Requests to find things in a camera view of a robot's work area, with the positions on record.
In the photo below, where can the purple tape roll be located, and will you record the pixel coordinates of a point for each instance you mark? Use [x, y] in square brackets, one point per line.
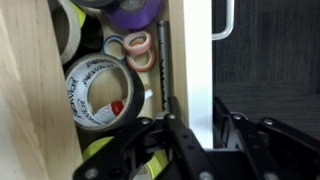
[133, 20]

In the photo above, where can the white cabinet with wood top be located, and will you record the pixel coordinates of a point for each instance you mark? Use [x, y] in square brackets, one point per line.
[26, 100]

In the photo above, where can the yellow green tape roll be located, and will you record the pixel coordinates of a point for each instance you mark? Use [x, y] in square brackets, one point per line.
[96, 145]

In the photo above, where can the cream tape roll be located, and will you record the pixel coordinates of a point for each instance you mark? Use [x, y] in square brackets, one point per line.
[71, 40]

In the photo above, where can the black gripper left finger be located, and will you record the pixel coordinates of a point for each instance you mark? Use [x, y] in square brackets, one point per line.
[180, 140]

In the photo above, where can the small white plastic piece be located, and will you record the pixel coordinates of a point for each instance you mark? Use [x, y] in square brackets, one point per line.
[148, 94]

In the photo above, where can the small orange tape roll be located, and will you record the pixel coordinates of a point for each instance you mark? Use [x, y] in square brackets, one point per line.
[140, 68]

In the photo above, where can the grey marker pen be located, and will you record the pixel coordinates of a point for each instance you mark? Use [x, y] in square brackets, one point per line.
[164, 50]

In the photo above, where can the small pink tape roll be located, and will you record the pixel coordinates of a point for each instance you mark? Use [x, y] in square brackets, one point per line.
[136, 50]

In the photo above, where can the red capped white tube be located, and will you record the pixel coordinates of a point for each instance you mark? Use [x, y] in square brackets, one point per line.
[117, 107]

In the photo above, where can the small blue tape roll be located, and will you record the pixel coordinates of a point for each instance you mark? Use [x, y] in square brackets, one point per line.
[104, 49]

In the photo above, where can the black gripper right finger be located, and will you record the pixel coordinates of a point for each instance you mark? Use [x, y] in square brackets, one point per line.
[266, 143]

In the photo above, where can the white fronted wooden drawer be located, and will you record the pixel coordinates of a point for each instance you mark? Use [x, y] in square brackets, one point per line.
[198, 66]

